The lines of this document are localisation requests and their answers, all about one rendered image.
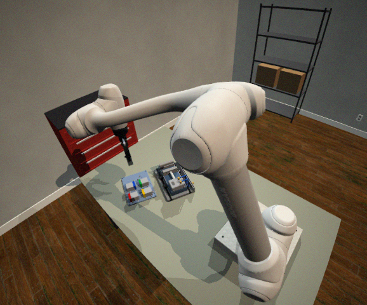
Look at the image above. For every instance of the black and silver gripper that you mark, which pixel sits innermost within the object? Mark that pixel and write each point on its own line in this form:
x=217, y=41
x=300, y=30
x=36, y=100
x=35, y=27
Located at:
x=124, y=143

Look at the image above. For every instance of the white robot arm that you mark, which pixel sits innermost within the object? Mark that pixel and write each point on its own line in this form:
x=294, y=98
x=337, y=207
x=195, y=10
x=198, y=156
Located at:
x=210, y=137

